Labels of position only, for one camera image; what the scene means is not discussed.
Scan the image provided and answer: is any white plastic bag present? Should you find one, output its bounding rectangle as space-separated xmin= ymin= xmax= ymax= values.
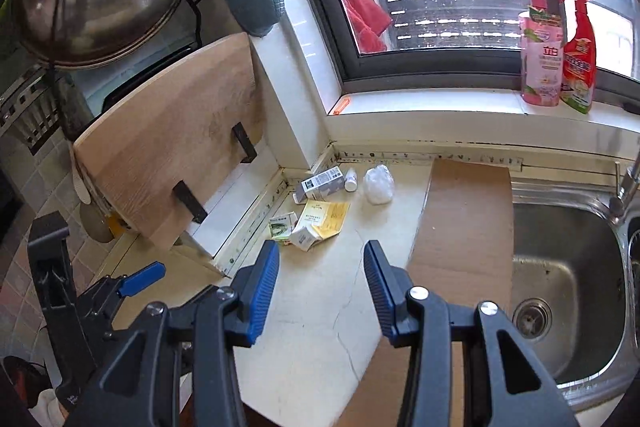
xmin=362 ymin=164 xmax=393 ymax=205

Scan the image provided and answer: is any brown cardboard sheet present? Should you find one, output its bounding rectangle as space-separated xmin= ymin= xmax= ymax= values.
xmin=335 ymin=158 xmax=516 ymax=427

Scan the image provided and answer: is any white kitchen appliance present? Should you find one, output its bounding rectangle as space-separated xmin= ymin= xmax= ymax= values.
xmin=70 ymin=34 xmax=201 ymax=118

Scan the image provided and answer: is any wooden cutting board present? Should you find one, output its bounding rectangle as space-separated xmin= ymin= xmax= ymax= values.
xmin=72 ymin=32 xmax=266 ymax=252

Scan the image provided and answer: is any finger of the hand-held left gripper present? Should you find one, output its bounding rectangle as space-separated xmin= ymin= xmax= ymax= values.
xmin=75 ymin=261 xmax=167 ymax=343

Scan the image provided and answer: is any small green and white box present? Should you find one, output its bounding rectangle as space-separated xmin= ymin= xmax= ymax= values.
xmin=269 ymin=213 xmax=297 ymax=240

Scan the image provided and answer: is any white rack with black brackets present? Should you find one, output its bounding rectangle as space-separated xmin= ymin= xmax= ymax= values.
xmin=172 ymin=122 xmax=288 ymax=279

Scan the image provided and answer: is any white rice paddle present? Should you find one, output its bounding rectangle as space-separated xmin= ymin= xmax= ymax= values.
xmin=74 ymin=164 xmax=96 ymax=206

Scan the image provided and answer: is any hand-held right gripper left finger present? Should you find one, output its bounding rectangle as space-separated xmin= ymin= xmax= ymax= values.
xmin=75 ymin=239 xmax=281 ymax=427

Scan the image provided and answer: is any red cloth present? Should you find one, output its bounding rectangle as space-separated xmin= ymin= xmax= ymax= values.
xmin=339 ymin=0 xmax=393 ymax=55

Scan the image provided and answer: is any blue-grey utensil holder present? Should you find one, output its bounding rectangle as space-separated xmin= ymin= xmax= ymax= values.
xmin=218 ymin=0 xmax=286 ymax=38

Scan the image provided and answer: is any yellow paper leaflet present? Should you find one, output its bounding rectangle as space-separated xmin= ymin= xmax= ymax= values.
xmin=299 ymin=201 xmax=351 ymax=240

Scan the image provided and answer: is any pink detergent bottle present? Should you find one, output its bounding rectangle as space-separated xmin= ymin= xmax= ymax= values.
xmin=517 ymin=0 xmax=566 ymax=108

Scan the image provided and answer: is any metal wire basket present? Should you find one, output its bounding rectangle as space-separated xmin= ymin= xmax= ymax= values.
xmin=0 ymin=67 xmax=56 ymax=155

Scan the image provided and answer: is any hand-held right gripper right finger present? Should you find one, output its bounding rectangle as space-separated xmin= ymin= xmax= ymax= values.
xmin=363 ymin=239 xmax=576 ymax=427

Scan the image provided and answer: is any red spray bottle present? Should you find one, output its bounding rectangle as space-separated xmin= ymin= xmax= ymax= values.
xmin=556 ymin=0 xmax=596 ymax=115

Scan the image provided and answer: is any small white and grey box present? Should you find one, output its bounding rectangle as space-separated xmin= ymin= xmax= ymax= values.
xmin=294 ymin=166 xmax=346 ymax=204

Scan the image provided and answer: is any metal sink drain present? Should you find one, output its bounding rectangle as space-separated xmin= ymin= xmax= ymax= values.
xmin=512 ymin=298 xmax=553 ymax=340

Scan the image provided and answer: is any stainless steel sink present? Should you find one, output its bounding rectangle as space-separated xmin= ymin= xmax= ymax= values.
xmin=500 ymin=172 xmax=640 ymax=400

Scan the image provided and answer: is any crushed small white carton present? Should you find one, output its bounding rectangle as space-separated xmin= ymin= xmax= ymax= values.
xmin=290 ymin=223 xmax=323 ymax=252

